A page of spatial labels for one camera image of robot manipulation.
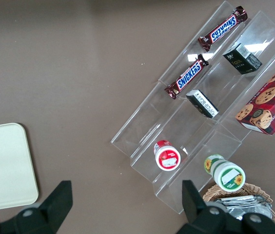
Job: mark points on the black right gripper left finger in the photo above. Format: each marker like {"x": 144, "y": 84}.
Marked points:
{"x": 42, "y": 217}

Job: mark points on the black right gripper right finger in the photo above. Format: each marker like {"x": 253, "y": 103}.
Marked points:
{"x": 201, "y": 219}

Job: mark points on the small wicker basket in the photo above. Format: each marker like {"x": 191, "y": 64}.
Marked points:
{"x": 213, "y": 192}

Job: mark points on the beige rectangular tray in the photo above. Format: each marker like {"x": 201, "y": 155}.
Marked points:
{"x": 3, "y": 165}

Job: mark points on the silver foil packs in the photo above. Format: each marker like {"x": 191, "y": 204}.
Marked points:
{"x": 249, "y": 207}

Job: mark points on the green lid sunflower jar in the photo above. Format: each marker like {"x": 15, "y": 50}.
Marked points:
{"x": 227, "y": 175}

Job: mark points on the red lid jar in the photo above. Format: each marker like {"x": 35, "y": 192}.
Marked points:
{"x": 168, "y": 158}

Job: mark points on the clear acrylic stepped shelf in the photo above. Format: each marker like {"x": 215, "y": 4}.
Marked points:
{"x": 147, "y": 136}

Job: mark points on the small black box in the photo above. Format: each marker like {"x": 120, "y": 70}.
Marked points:
{"x": 203, "y": 104}
{"x": 243, "y": 61}

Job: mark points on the red tartan cookie box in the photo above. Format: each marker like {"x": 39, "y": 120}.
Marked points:
{"x": 269, "y": 97}

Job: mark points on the Snickers chocolate bar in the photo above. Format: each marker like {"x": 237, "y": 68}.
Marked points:
{"x": 188, "y": 75}
{"x": 222, "y": 29}

